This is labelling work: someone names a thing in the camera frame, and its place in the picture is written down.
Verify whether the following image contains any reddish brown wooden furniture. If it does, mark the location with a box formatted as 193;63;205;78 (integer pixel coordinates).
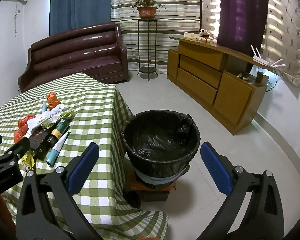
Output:
0;194;17;230

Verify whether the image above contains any white router with antennas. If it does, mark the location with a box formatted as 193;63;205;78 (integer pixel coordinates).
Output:
251;45;283;68

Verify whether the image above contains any round bin with black liner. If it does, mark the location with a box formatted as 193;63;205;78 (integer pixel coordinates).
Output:
121;109;201;190

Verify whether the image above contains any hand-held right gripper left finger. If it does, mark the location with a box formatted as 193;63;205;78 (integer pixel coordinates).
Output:
16;142;103;240

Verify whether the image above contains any white printed plastic package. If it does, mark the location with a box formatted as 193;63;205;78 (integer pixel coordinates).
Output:
27;104;65;135

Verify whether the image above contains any green yellow wrapper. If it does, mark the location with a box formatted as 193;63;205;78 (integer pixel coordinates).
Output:
41;107;75;130

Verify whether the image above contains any orange plastic bag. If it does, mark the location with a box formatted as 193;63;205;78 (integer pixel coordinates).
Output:
14;114;37;144
46;92;62;110

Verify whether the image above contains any blue curtain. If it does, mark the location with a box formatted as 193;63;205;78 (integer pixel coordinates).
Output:
49;0;112;37

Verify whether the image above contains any wooden cabinet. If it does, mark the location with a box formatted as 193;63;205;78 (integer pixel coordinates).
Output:
166;36;280;135

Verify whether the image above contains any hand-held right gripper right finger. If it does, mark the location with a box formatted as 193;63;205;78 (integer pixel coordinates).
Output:
195;141;290;240

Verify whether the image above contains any dark brown leather sofa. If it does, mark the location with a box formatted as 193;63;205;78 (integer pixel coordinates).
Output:
17;21;129;93

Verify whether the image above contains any potted plant in orange pot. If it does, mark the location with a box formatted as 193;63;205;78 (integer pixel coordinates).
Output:
130;0;167;19

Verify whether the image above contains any tall metal plant stand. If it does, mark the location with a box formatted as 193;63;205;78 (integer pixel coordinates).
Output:
137;18;158;82

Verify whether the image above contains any black cardboard box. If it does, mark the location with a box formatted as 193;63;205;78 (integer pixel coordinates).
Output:
29;129;57;160

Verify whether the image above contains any green checked tablecloth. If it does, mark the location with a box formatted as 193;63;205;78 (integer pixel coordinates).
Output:
0;72;169;240

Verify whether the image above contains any striped curtain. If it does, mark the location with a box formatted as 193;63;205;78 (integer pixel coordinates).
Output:
111;0;202;74

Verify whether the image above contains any mouse plush toy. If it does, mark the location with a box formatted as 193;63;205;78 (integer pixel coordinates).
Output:
198;29;212;43

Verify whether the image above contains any hanging wall cord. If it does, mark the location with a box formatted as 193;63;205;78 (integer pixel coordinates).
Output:
14;2;22;34

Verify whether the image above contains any beige patterned curtain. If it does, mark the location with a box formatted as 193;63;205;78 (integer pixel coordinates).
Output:
261;0;300;88
201;0;222;39

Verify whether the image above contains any dark green bottle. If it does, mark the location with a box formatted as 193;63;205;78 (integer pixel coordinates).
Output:
48;118;71;143

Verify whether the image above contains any orange plastic stool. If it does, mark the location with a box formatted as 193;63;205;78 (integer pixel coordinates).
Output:
124;164;178;203

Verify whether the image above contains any white and teal tube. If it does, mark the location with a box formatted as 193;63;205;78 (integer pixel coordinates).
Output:
45;131;71;167

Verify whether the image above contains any small brown box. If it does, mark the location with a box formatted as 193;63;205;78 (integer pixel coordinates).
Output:
255;70;269;83

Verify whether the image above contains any purple curtain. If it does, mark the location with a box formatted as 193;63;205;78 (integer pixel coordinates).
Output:
216;0;270;54

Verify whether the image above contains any yellow white wrapper with string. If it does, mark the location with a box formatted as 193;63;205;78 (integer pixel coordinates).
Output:
21;151;36;175

